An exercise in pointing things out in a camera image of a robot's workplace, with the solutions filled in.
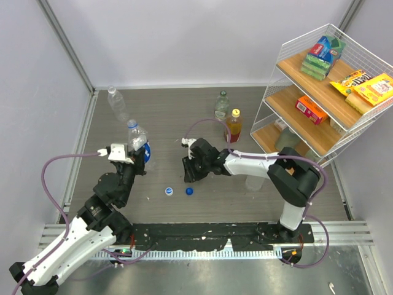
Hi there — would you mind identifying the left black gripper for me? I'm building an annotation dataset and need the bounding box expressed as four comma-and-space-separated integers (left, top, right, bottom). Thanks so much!
117, 147, 147, 205

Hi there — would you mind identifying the blue label water bottle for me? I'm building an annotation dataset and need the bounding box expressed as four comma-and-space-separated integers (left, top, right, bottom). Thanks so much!
127, 119, 152, 163

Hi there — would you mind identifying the amber tea bottle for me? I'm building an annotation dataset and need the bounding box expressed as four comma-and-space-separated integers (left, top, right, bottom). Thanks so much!
224, 112, 243, 143

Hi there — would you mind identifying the yellow bottle cap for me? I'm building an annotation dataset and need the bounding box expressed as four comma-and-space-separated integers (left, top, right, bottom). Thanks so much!
232, 109, 240, 117

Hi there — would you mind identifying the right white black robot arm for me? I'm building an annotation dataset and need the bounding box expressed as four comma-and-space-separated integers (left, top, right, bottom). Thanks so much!
181, 138, 321, 243

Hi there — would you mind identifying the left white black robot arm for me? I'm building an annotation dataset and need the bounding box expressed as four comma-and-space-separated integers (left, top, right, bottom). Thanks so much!
9, 143, 146, 294

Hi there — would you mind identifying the blue white bottle cap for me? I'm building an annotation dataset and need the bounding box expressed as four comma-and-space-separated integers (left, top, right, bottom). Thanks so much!
165, 187, 174, 196

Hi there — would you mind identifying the green cap glass bottle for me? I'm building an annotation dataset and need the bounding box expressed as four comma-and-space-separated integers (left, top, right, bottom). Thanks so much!
214, 90, 230, 120

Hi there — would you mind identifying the clear bottle blue cap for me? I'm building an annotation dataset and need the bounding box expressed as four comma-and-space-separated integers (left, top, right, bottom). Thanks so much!
245, 175, 265, 192

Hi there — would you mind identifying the clear empty plastic bottle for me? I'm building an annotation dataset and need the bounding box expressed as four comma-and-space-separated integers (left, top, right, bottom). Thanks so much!
107, 85, 130, 123

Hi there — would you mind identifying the small white box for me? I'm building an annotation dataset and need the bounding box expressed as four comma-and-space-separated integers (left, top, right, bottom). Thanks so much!
273, 119, 287, 132

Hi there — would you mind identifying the green grey cup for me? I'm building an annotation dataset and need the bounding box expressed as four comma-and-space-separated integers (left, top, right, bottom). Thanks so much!
274, 127, 302, 151

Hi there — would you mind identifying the clear glass on shelf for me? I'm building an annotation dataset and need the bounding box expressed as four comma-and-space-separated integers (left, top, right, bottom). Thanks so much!
305, 149, 321, 163

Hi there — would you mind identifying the orange red box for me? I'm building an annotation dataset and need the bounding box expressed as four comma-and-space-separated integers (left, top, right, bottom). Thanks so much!
295, 95, 328, 125

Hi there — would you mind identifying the yellow candy bag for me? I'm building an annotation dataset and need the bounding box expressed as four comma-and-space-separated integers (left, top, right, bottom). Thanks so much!
330, 69, 373, 96

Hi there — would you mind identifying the green sponge pack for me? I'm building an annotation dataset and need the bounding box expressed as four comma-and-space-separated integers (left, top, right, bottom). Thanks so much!
300, 35, 346, 81

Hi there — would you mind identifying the yellow sponge pack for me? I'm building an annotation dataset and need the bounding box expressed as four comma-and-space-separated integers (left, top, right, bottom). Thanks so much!
345, 73, 392, 115

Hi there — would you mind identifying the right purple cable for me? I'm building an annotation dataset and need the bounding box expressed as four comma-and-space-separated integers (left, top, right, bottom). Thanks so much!
184, 119, 331, 269

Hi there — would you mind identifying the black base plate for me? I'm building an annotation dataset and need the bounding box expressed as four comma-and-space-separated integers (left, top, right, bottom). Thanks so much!
113, 222, 314, 252

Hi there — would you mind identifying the white slotted cable duct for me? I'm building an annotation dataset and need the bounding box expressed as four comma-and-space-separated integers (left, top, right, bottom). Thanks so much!
91, 247, 283, 261

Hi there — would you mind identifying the white wire shelf rack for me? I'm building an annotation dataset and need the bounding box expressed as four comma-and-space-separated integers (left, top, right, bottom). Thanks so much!
251, 24, 392, 167

